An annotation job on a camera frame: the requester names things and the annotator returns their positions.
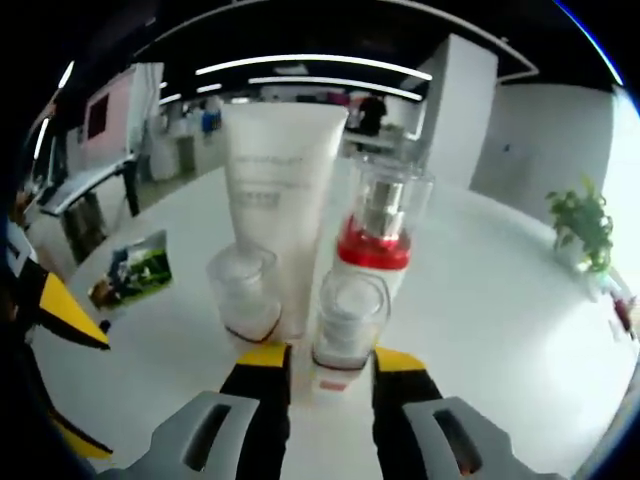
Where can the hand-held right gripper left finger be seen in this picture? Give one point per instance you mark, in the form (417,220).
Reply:
(260,425)

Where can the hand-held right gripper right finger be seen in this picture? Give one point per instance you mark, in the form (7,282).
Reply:
(400,425)

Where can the dark green skincare sachet packet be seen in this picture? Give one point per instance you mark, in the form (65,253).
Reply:
(135,272)

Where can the small clear cap skincare bottle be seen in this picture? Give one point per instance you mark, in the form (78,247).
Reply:
(245,295)
(350,320)

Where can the red collar white skincare bottle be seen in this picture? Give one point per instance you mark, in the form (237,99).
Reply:
(375,250)

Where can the white skincare tube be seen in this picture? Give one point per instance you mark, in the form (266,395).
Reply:
(280,175)

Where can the pink display board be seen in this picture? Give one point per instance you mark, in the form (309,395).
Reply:
(107,115)

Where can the red tool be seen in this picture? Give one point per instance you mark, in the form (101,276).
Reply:
(622,310)

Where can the potted green plant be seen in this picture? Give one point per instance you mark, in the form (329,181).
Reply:
(582,225)

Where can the curved ceiling light strip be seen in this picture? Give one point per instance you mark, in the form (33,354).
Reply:
(340,82)
(315,58)

